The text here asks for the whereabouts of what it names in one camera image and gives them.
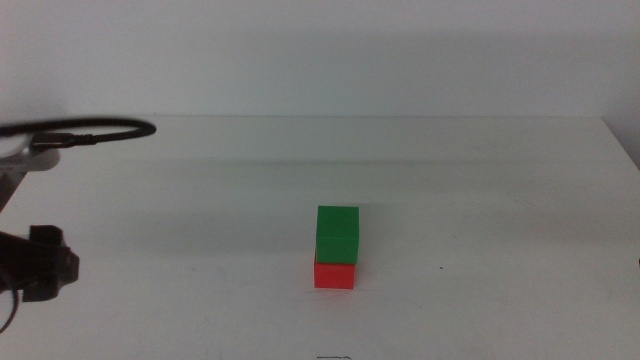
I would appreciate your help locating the red cube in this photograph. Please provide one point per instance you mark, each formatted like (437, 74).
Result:
(334, 277)

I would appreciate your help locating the green cube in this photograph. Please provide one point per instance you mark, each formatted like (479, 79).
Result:
(337, 235)

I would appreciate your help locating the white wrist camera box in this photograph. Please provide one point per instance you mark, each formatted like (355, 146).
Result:
(30, 160)

